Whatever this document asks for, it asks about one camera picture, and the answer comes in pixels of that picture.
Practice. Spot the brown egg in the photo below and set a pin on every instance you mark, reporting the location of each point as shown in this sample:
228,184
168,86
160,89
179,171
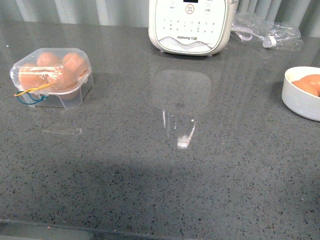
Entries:
75,63
62,77
312,79
30,76
306,87
48,59

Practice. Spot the clear plastic egg box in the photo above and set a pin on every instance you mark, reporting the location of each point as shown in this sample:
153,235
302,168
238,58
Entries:
68,97

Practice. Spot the white Joyoung soymilk maker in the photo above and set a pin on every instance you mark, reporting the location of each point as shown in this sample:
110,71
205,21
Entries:
190,27

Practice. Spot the blue rubber band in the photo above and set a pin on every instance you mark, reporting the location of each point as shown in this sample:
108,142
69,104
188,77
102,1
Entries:
31,99

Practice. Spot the clear plastic bag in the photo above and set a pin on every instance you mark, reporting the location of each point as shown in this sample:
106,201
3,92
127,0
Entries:
288,38

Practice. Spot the white round bowl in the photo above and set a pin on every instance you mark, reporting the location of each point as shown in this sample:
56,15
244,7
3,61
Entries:
297,100

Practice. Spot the yellow rubber band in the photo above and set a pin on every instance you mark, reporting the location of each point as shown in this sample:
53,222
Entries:
19,93

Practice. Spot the white power cord plug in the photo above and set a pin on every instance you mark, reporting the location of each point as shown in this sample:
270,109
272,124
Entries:
248,36

